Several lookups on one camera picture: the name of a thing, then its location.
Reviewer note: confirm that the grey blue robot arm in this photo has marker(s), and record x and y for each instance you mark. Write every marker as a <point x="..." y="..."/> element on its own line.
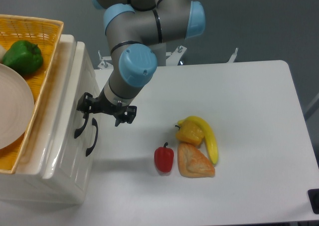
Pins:
<point x="131" y="28"/>

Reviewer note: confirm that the white drawer cabinet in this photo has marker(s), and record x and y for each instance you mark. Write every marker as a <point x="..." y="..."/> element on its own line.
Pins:
<point x="28" y="183"/>

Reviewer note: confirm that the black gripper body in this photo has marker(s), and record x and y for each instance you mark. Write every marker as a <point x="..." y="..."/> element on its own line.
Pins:
<point x="103" y="105"/>

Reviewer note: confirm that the black lower drawer handle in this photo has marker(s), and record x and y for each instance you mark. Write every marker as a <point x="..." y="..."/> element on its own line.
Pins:
<point x="94" y="138"/>

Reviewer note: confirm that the yellow woven basket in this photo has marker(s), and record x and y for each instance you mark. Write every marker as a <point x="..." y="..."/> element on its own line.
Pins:
<point x="46" y="34"/>

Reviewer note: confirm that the yellow bell pepper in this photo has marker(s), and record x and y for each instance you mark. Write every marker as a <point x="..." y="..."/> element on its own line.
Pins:
<point x="189" y="132"/>

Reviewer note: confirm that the black top drawer handle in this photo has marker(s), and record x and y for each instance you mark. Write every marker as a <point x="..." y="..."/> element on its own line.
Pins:
<point x="80" y="130"/>

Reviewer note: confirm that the black drawer handle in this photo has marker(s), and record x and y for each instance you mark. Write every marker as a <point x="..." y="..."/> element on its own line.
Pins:
<point x="94" y="138"/>
<point x="80" y="130"/>

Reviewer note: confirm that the red bell pepper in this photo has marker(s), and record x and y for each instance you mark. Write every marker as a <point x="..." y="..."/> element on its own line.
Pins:
<point x="163" y="158"/>

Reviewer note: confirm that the black device at corner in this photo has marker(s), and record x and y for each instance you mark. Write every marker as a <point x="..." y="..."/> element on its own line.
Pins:
<point x="313" y="195"/>

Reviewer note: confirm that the yellow banana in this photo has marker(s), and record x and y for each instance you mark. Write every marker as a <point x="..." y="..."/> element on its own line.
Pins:
<point x="209" y="137"/>

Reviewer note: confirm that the brown pastry bread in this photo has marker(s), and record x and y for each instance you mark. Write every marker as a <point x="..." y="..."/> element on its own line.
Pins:
<point x="192" y="163"/>

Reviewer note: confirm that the green bell pepper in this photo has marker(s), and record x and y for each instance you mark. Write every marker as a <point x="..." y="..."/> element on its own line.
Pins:
<point x="23" y="57"/>

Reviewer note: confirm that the beige round plate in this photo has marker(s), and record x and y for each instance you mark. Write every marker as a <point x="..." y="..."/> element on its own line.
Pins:
<point x="16" y="106"/>

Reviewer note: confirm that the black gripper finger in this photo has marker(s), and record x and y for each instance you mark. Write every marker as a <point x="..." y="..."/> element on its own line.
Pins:
<point x="85" y="104"/>
<point x="126" y="115"/>

